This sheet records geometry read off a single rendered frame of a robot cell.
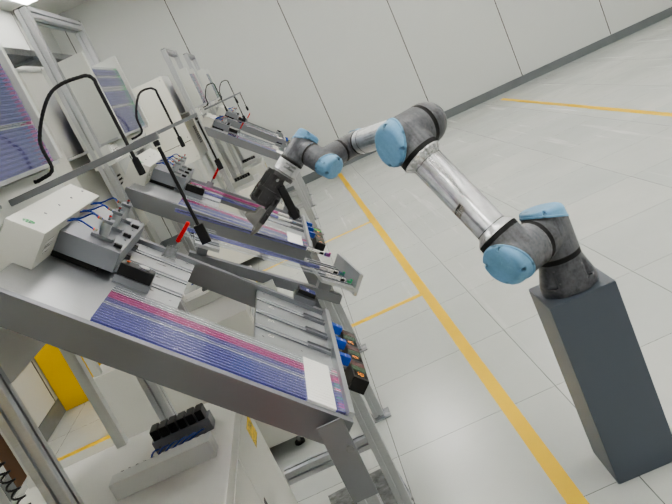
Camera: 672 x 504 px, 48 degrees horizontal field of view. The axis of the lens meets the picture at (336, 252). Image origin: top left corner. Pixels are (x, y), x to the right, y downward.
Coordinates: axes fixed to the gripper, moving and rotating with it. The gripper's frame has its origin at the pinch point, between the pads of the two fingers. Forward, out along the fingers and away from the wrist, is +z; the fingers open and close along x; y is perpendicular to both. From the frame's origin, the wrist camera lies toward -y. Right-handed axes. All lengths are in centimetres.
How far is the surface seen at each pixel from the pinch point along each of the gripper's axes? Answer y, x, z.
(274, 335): -7, 67, 13
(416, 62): -157, -678, -226
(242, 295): -1.2, 34.6, 13.6
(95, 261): 36, 68, 18
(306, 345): -14, 67, 11
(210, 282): 7.9, 34.0, 15.0
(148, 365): 18, 101, 22
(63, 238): 44, 68, 17
